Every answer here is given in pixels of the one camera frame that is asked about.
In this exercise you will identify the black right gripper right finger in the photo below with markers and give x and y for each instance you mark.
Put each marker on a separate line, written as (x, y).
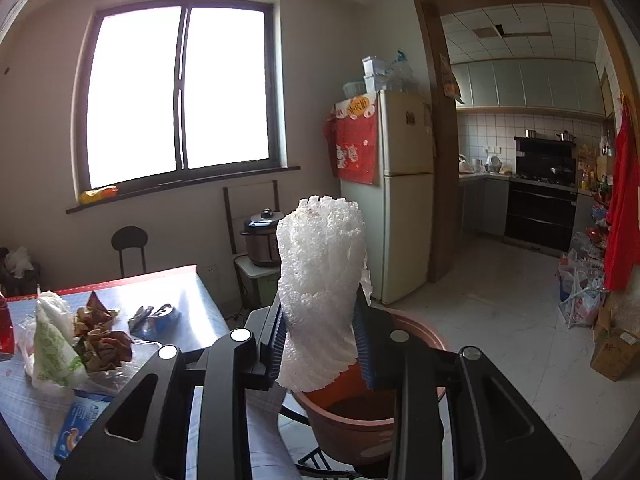
(494, 432)

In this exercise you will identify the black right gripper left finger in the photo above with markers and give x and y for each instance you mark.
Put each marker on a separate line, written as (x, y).
(144, 432)

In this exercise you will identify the white foam wrap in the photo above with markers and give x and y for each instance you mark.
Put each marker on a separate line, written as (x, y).
(323, 250)

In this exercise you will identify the blue carton box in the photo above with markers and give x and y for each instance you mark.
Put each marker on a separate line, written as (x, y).
(84, 411)

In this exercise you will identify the white green plastic bag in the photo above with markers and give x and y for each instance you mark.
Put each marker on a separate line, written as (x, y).
(46, 344)

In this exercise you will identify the brown plastic trash bucket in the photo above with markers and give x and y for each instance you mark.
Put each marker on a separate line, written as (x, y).
(352, 423)

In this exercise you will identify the black kitchen stove unit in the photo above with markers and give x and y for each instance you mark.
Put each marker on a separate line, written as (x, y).
(542, 194)

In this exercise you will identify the upper kitchen cabinets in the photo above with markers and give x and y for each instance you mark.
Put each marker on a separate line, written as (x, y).
(545, 83)

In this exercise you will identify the small white side table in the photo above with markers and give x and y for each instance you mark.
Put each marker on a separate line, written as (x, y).
(257, 284)

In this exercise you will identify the blue snack cup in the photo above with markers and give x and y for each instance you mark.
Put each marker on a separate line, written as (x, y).
(149, 323)

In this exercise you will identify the black stool under bucket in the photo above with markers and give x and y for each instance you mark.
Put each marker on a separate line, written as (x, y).
(315, 465)

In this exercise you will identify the silver pressure cooker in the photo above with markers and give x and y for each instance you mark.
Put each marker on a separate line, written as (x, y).
(260, 237)

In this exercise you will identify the clear plastic tray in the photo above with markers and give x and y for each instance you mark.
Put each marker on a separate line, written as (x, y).
(112, 381)

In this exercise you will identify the crumpled brown paper wrapper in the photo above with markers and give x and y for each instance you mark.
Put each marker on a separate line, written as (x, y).
(96, 343)

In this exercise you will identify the cardboard box on floor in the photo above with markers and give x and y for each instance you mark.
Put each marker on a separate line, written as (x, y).
(616, 345)

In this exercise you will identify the plastic bags on floor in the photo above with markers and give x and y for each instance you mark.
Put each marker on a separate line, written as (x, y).
(581, 282)

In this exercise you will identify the blue plaid tablecloth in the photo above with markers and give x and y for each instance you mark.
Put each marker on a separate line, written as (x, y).
(143, 432)

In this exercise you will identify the cream two-door refrigerator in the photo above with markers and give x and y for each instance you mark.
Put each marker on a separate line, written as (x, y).
(398, 208)

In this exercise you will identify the yellow orange item on sill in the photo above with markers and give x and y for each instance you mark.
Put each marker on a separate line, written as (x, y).
(97, 195)

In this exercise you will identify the red hanging apron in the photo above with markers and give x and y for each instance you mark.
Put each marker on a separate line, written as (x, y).
(622, 252)

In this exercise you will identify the red drink bottle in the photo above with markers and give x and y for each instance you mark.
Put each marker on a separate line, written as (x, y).
(7, 342)

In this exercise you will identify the red cloth on refrigerator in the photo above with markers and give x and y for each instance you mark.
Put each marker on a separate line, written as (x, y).
(351, 132)

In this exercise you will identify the dark framed window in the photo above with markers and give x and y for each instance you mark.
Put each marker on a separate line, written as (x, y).
(172, 93)

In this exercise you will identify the white boxes on refrigerator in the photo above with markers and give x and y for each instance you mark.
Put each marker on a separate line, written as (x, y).
(379, 75)

